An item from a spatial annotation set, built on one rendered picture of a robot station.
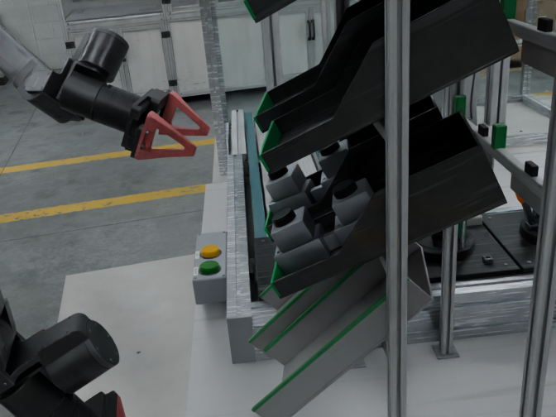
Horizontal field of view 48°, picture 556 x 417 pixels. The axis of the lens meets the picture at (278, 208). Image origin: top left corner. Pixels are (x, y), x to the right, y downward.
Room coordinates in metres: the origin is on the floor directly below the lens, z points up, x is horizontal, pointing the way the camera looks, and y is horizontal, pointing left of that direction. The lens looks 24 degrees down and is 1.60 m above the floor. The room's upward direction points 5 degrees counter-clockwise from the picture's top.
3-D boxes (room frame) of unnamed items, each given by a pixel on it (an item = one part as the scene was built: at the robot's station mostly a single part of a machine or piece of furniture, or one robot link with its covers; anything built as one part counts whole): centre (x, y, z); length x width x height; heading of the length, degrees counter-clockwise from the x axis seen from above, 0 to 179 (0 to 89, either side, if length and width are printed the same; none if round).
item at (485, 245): (1.13, -0.32, 1.01); 0.24 x 0.24 x 0.13; 2
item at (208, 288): (1.20, 0.15, 0.93); 0.21 x 0.07 x 0.06; 2
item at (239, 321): (1.39, 0.10, 0.91); 0.89 x 0.06 x 0.11; 2
